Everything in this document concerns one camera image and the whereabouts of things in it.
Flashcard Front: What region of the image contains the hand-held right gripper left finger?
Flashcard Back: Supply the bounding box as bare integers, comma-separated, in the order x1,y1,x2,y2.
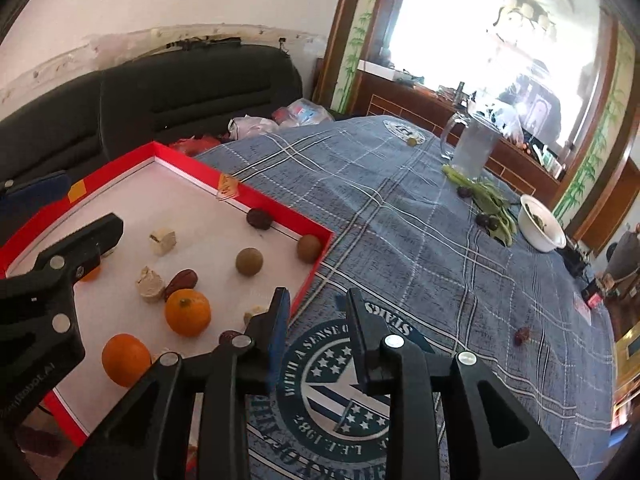
57,287,292,480

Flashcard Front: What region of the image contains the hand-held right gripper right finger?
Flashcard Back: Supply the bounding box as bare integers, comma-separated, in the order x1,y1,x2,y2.
346,287,581,480

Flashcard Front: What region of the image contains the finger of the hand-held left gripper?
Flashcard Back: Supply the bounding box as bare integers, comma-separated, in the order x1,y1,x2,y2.
0,212,125,356
0,170,71,217

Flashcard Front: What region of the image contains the brown longan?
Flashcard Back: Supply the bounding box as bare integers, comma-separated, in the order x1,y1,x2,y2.
297,235,322,263
235,247,263,277

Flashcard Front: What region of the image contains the red rimmed cardboard tray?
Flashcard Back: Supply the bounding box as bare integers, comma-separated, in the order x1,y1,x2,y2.
0,141,335,448

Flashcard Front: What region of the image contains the blue plaid tablecloth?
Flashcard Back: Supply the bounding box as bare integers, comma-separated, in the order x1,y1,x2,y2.
192,115,618,480

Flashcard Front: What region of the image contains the black sofa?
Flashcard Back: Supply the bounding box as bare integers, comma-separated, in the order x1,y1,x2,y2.
0,44,305,186

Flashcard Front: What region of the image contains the white plastic bag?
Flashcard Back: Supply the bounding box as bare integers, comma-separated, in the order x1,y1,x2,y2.
229,116,281,141

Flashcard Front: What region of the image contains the pile of green bean pods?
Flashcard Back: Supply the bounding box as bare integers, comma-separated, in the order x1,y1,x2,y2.
441,164,518,248

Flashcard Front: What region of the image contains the white bowl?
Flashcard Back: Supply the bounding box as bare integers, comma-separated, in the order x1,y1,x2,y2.
517,194,567,253

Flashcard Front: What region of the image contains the glass pitcher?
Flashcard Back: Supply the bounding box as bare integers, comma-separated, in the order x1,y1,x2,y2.
440,110,501,181

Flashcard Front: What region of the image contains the red and blue plastic bag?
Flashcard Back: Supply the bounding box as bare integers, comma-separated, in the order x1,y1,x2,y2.
272,98,335,126

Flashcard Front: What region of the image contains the black box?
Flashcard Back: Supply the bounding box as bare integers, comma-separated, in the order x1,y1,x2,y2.
562,245,591,276

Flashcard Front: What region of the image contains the wooden cabinet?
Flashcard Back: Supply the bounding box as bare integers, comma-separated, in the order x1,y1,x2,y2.
352,60,563,206

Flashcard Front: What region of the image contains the white box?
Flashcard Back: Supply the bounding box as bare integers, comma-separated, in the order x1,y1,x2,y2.
357,59,401,81

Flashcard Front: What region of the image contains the ceiling chandelier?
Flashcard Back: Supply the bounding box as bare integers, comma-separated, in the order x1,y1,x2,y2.
492,0,558,43

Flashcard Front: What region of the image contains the wooden archway frame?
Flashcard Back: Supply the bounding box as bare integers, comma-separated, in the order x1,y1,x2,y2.
312,0,640,246

